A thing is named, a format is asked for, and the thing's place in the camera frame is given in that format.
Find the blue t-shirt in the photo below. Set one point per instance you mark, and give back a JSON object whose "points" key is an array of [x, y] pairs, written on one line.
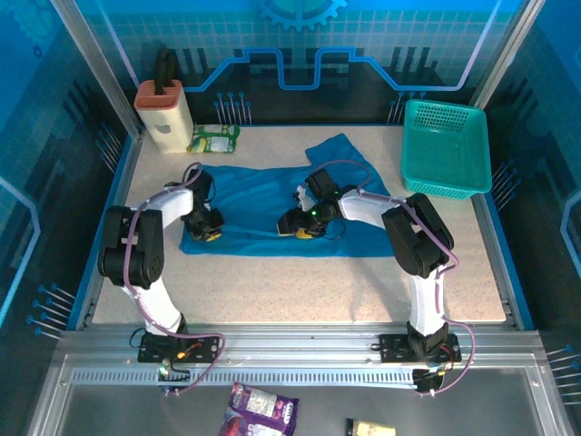
{"points": [[254, 191]]}

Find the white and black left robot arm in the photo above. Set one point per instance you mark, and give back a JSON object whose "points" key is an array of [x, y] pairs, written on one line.
{"points": [[156, 300]]}

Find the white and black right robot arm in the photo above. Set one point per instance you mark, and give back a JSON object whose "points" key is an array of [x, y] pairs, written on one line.
{"points": [[424, 300]]}

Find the green snack packet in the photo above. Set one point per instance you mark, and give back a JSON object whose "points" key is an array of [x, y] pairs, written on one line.
{"points": [[215, 138]]}

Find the cream knife block orange lid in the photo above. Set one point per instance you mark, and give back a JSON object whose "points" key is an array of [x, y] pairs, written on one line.
{"points": [[165, 120]]}

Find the teal plastic basket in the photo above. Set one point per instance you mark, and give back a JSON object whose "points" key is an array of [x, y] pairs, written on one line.
{"points": [[445, 150]]}

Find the purple snack bag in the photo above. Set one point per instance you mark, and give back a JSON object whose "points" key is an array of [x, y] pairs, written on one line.
{"points": [[258, 409]]}

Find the beige snack packet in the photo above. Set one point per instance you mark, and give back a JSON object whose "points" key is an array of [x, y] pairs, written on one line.
{"points": [[370, 428]]}

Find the aluminium frame rail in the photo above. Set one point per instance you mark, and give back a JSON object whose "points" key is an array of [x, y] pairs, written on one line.
{"points": [[295, 338]]}

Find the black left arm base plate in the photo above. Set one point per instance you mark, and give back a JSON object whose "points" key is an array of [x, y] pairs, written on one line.
{"points": [[154, 347]]}

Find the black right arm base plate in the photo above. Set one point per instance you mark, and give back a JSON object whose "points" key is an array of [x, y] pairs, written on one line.
{"points": [[395, 347]]}

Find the aluminium frame post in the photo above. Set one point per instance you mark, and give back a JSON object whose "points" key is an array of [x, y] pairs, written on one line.
{"points": [[504, 54], [97, 68]]}

